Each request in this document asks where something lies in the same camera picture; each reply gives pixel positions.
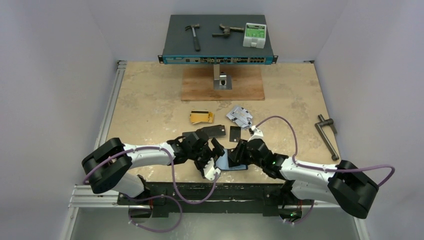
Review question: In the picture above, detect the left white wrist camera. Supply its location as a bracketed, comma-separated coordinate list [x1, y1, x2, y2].
[203, 163, 221, 181]

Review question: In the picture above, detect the metal crank handle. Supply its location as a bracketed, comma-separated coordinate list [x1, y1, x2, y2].
[314, 114, 340, 161]

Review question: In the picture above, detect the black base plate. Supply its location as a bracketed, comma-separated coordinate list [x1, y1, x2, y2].
[117, 182, 312, 218]

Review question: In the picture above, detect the rusty metal clamp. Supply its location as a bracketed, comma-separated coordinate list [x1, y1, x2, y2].
[212, 23, 245, 38]

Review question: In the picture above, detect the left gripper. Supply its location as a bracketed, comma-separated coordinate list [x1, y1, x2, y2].
[188, 138, 224, 173]

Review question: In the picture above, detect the plywood board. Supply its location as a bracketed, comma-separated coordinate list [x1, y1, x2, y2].
[181, 66, 265, 101]

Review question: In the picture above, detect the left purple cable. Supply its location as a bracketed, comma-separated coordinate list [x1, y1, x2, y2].
[82, 146, 221, 233]

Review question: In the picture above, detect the navy blue card holder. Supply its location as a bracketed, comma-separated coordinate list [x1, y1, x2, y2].
[215, 148, 248, 171]

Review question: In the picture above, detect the metal bracket stand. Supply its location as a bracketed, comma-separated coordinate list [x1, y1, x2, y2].
[213, 64, 233, 90]

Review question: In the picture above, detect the white green box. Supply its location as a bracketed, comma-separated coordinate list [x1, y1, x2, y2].
[242, 22, 267, 49]

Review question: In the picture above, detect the purple cable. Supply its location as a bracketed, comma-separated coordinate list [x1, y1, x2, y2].
[82, 146, 221, 233]
[253, 115, 396, 226]

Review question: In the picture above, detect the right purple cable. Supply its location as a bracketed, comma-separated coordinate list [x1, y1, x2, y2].
[253, 115, 396, 226]

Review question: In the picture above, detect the loose black credit card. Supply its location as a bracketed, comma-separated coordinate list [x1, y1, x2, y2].
[229, 126, 242, 143]

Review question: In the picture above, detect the hammer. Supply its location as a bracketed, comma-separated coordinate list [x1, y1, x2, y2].
[184, 24, 201, 52]

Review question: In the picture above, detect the aluminium frame rail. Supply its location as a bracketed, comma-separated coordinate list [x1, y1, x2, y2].
[61, 60, 370, 240]

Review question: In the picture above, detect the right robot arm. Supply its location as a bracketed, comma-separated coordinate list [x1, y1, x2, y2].
[228, 139, 379, 219]

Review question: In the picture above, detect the black card pile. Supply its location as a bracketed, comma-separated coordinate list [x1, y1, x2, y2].
[199, 124, 226, 139]

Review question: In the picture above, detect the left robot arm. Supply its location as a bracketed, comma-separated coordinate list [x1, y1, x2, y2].
[81, 131, 225, 205]

